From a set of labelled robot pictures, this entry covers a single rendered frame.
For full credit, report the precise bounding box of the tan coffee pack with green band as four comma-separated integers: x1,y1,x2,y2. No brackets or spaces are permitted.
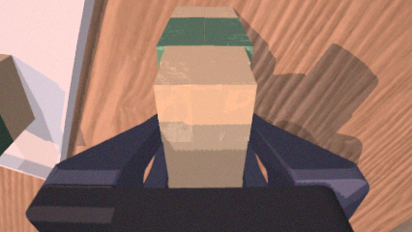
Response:
0,54,35,157
154,7,257,188

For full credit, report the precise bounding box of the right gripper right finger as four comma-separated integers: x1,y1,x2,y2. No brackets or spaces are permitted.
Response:
242,113,369,220

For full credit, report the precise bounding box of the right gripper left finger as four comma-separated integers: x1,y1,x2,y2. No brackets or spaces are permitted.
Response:
43,113,169,188

